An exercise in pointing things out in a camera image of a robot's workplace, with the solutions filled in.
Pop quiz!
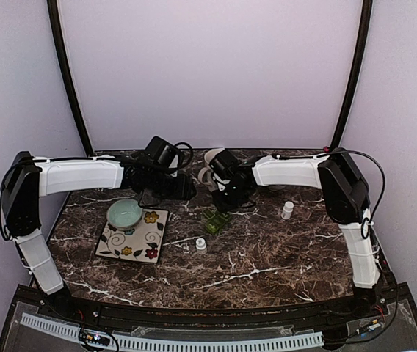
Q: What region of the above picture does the white slotted cable duct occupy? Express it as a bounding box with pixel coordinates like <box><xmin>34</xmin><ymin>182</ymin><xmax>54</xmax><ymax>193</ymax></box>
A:
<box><xmin>20</xmin><ymin>313</ymin><xmax>324</xmax><ymax>351</ymax></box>

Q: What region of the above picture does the green weekly pill organizer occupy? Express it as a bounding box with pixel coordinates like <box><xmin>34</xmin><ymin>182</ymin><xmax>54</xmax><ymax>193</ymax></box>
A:
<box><xmin>202</xmin><ymin>208</ymin><xmax>232</xmax><ymax>234</ymax></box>

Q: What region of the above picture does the plain celadon green bowl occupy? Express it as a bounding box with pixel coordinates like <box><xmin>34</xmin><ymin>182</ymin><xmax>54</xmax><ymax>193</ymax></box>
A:
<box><xmin>106</xmin><ymin>199</ymin><xmax>142</xmax><ymax>230</ymax></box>

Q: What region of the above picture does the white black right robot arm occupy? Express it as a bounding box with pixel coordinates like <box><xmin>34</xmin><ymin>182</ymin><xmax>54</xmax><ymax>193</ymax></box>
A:
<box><xmin>205</xmin><ymin>148</ymin><xmax>380</xmax><ymax>289</ymax></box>

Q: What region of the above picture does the white pill bottle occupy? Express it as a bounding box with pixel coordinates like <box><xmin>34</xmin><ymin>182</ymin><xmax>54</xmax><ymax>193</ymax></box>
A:
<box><xmin>281</xmin><ymin>201</ymin><xmax>294</xmax><ymax>220</ymax></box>
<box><xmin>195</xmin><ymin>238</ymin><xmax>207</xmax><ymax>254</ymax></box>

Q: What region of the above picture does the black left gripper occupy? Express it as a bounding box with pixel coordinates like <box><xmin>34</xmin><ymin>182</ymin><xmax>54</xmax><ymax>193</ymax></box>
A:
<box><xmin>147</xmin><ymin>169</ymin><xmax>197</xmax><ymax>201</ymax></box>

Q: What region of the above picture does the black front table rail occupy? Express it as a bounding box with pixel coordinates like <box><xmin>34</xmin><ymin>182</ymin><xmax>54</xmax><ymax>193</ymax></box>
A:
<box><xmin>10</xmin><ymin>284</ymin><xmax>411</xmax><ymax>337</ymax></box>

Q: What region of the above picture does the black frame post right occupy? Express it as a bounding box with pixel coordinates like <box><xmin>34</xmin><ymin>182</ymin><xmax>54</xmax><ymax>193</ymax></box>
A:
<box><xmin>330</xmin><ymin>0</ymin><xmax>374</xmax><ymax>150</ymax></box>

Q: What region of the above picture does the square floral plate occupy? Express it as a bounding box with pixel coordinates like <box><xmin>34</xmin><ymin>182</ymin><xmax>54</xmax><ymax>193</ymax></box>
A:
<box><xmin>95</xmin><ymin>209</ymin><xmax>170</xmax><ymax>264</ymax></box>

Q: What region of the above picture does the black frame post left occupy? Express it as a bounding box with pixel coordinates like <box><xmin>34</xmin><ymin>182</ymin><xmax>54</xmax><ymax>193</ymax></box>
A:
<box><xmin>46</xmin><ymin>0</ymin><xmax>94</xmax><ymax>156</ymax></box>

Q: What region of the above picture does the black frame post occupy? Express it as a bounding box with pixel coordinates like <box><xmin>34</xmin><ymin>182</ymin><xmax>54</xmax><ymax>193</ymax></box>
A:
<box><xmin>330</xmin><ymin>0</ymin><xmax>374</xmax><ymax>150</ymax></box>
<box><xmin>46</xmin><ymin>0</ymin><xmax>94</xmax><ymax>156</ymax></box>

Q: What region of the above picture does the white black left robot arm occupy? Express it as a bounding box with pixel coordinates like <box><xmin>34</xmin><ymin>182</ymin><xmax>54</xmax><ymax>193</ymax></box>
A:
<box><xmin>0</xmin><ymin>136</ymin><xmax>196</xmax><ymax>320</ymax></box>

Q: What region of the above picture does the white mug with coral pattern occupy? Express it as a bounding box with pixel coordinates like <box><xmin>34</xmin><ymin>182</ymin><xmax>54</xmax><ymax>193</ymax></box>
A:
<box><xmin>197</xmin><ymin>147</ymin><xmax>225</xmax><ymax>192</ymax></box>

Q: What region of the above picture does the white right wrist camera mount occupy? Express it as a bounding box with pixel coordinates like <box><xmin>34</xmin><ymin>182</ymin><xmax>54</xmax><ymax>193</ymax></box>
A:
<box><xmin>212</xmin><ymin>173</ymin><xmax>228</xmax><ymax>191</ymax></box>

